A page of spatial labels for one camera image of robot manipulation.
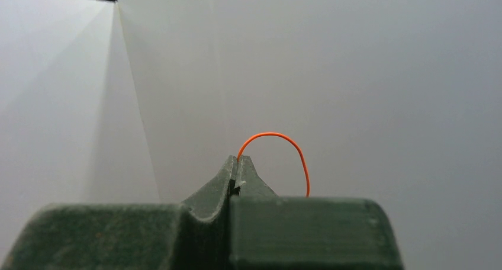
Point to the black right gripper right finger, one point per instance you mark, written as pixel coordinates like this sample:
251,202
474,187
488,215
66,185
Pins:
268,231

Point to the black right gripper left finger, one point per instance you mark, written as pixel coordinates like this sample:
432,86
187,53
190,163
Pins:
192,234

